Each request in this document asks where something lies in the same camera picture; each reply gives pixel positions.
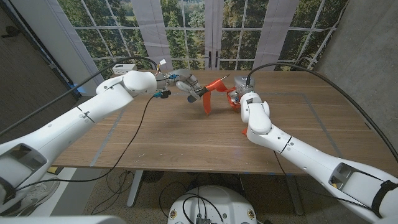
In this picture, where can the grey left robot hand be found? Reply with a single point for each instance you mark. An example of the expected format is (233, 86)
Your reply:
(186, 81)

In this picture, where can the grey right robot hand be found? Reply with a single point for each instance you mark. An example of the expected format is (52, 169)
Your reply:
(244, 85)

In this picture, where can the orange ribbon roll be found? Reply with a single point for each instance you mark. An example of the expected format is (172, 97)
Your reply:
(206, 102)

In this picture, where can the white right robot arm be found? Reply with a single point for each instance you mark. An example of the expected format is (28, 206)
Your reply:
(311, 158)

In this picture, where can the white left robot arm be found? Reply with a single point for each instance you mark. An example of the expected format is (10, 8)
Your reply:
(77, 121)

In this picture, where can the red toy strawberry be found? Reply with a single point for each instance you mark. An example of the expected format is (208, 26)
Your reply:
(244, 132)

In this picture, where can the printed window forest backdrop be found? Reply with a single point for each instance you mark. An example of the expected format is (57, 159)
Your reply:
(186, 31)

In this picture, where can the white power strip box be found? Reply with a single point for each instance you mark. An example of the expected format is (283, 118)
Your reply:
(119, 68)

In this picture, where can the blue box on floor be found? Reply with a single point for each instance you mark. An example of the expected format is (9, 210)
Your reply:
(80, 89)

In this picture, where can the grey table leg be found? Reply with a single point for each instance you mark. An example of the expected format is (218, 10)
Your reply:
(294, 196)
(134, 189)

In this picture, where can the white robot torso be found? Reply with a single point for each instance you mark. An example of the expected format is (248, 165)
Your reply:
(214, 205)

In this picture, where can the grey sneaker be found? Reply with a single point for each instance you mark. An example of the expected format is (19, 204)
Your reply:
(40, 193)

